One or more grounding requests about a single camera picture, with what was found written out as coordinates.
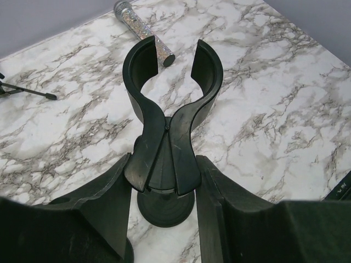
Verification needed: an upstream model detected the black round-base stand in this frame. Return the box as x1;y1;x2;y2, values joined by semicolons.
122;238;134;263
122;37;223;228

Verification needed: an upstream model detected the rhinestone microphone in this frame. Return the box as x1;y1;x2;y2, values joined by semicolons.
114;1;176;67

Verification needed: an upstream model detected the black tripod microphone stand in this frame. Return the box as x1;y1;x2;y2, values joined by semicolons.
0;73;58;100

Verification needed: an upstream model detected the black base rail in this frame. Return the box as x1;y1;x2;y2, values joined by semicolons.
324;171;351;201

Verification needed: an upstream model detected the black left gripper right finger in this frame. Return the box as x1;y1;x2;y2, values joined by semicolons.
196;156;350;262

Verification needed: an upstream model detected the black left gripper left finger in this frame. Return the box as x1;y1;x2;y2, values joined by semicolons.
1;154;131;262

